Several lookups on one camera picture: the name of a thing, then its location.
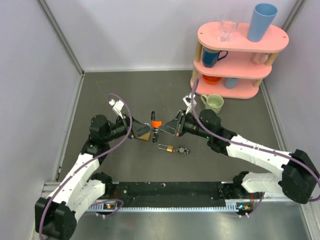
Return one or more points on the light blue tall cup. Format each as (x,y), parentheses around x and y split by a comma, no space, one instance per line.
(262,17)

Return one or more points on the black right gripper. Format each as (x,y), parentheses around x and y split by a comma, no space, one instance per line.
(176,126)

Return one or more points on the dark blue mug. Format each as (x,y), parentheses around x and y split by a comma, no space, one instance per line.
(210,57)

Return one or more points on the orange bowl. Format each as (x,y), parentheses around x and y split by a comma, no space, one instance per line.
(211,79)

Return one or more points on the orange black hook lock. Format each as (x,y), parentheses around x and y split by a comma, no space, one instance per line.
(155,123)

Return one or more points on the black white keychain charm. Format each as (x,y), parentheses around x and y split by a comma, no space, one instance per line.
(181,150)

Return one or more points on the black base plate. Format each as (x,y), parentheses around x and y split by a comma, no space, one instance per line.
(176,194)

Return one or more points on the small light blue cup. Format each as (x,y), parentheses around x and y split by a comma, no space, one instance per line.
(230,82)

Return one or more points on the clear drinking glass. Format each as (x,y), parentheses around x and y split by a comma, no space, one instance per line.
(228,24)

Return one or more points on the pink mug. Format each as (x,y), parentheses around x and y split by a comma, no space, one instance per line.
(259,57)

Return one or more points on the large brass padlock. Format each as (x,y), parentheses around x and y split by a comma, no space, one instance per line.
(145,137)

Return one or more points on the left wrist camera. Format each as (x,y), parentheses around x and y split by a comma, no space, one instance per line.
(117,107)

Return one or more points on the small brass padlock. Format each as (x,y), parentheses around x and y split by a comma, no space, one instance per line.
(168,148)

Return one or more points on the light green mug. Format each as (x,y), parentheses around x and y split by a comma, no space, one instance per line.
(212,102)

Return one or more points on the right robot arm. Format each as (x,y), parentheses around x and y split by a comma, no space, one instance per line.
(290,173)

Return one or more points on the grey slotted cable duct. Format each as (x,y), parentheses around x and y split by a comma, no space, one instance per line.
(108,207)

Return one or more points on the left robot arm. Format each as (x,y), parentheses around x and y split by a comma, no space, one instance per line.
(57,215)

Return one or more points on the pink three-tier shelf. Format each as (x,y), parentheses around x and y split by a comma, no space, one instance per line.
(238,62)

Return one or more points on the small padlock keys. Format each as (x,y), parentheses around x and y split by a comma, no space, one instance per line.
(155,136)

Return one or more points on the aluminium frame rail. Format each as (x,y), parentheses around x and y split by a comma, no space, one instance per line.
(269,196)

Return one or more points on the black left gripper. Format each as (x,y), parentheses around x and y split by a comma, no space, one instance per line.
(137,129)

